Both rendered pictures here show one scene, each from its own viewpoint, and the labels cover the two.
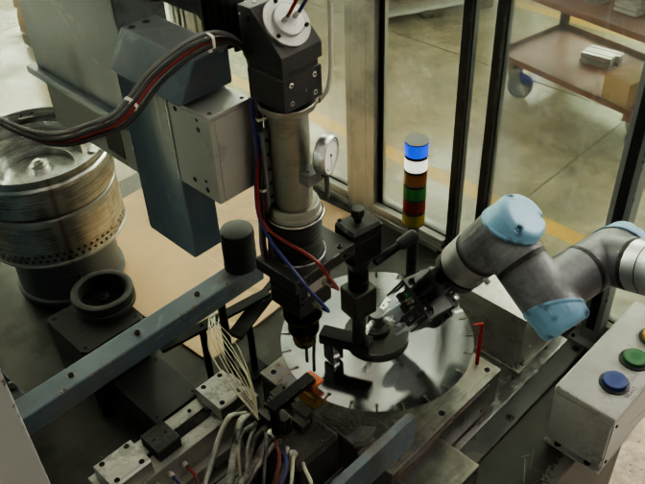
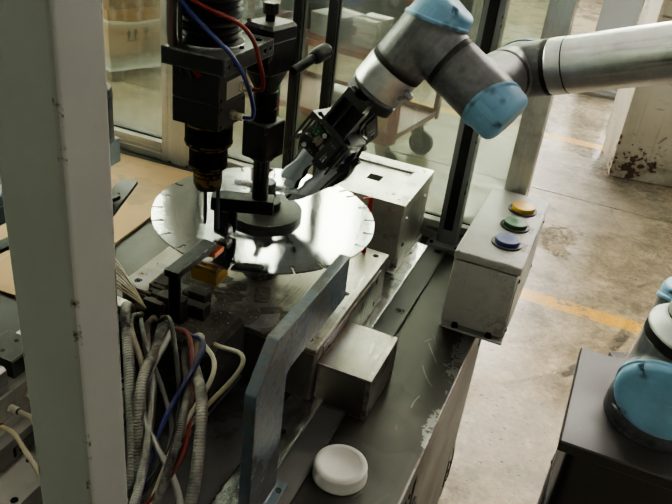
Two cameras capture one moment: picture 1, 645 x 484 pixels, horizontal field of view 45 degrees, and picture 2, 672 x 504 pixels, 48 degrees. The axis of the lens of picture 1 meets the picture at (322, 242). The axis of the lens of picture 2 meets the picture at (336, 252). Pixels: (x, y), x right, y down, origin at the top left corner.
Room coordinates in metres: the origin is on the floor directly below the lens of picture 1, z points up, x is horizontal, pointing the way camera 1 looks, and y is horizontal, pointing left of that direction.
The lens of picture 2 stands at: (0.00, 0.26, 1.48)
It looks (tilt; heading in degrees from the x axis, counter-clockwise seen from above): 30 degrees down; 333
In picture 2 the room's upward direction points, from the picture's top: 7 degrees clockwise
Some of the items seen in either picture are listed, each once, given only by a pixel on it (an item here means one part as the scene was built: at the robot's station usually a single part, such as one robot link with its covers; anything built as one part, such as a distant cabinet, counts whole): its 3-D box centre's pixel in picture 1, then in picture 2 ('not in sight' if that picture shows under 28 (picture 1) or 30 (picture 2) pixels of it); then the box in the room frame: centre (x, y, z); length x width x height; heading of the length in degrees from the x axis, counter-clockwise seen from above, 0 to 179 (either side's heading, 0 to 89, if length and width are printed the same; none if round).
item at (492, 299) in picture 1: (509, 303); (369, 211); (1.13, -0.37, 0.82); 0.18 x 0.18 x 0.15; 44
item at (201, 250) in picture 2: (295, 402); (193, 275); (0.80, 0.06, 0.95); 0.10 x 0.03 x 0.07; 134
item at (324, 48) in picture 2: (387, 242); (299, 56); (0.87, -0.09, 1.21); 0.08 x 0.06 x 0.03; 134
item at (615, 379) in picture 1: (614, 383); (506, 243); (0.85, -0.48, 0.90); 0.04 x 0.04 x 0.02
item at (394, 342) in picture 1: (376, 329); (265, 206); (0.94, -0.09, 0.96); 0.11 x 0.11 x 0.03
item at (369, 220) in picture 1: (358, 263); (266, 84); (0.87, -0.05, 1.17); 0.06 x 0.05 x 0.20; 125
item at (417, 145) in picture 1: (417, 146); not in sight; (1.23, -0.18, 1.14); 0.05 x 0.04 x 0.03; 44
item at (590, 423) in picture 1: (617, 384); (497, 260); (0.91, -0.52, 0.82); 0.28 x 0.11 x 0.15; 134
